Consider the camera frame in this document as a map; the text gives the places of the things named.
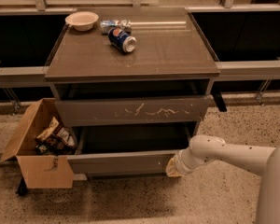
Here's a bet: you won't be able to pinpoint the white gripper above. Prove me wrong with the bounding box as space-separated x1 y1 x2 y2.
165 151 192 177

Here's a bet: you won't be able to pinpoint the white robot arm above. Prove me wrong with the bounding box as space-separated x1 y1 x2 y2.
165 135 280 224

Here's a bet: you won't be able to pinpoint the grey scratched upper drawer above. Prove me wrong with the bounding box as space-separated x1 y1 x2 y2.
55 96 210 127

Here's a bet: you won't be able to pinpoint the grey drawer cabinet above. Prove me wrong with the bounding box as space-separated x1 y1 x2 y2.
44 7 221 140

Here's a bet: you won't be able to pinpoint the snack bags in box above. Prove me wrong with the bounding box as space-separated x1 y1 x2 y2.
35 117 77 156

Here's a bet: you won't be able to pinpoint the open cardboard box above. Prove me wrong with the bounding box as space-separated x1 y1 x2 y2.
0 98 74 189

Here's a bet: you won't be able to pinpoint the blue pepsi can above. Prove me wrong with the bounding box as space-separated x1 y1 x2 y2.
108 28 136 53

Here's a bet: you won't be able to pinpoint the grey metal railing beam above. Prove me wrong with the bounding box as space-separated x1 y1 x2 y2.
0 60 280 89

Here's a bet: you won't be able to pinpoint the white paper bowl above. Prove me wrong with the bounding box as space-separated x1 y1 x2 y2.
65 11 99 32

